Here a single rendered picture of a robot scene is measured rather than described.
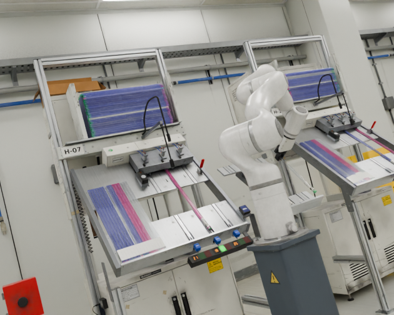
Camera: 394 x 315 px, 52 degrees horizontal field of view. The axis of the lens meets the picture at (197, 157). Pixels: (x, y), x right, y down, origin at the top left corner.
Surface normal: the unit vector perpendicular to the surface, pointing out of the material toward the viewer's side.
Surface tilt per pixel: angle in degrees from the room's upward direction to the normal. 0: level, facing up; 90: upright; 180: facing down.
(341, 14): 90
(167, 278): 90
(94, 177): 48
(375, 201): 90
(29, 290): 90
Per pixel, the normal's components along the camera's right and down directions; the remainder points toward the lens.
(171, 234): 0.13, -0.80
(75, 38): 0.42, -0.21
